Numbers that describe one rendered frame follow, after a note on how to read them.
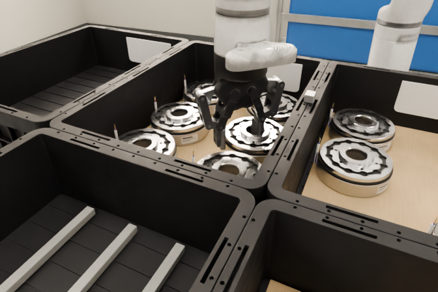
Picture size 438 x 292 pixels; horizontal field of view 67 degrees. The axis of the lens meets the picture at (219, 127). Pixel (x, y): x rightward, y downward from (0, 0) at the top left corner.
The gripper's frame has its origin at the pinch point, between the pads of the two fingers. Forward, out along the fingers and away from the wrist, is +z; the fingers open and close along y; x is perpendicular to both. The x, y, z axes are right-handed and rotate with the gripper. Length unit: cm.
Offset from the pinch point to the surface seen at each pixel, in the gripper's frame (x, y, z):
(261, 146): 3.4, -2.3, 0.4
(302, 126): 10.1, -4.3, -6.6
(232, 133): -1.5, 0.5, 0.3
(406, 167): 12.6, -23.0, 3.5
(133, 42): -39.8, 10.5, -4.6
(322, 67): -6.1, -18.8, -6.6
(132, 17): -355, -22, 63
